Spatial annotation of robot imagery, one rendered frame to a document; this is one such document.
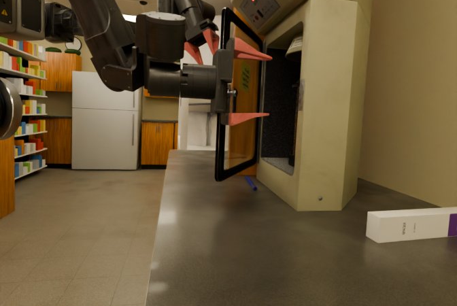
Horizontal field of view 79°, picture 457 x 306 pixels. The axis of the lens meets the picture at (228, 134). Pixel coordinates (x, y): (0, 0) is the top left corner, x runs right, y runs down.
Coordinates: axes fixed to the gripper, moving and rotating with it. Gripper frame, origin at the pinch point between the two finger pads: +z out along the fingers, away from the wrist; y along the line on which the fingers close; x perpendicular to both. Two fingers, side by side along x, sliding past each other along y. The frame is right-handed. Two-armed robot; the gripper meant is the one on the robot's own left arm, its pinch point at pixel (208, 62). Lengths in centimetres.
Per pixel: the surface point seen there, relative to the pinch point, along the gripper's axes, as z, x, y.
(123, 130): -95, -343, 326
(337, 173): 38.1, 1.2, -20.1
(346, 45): 12.0, 1.4, -32.0
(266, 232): 41.2, 20.1, -6.0
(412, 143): 41, -29, -42
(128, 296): 83, -64, 126
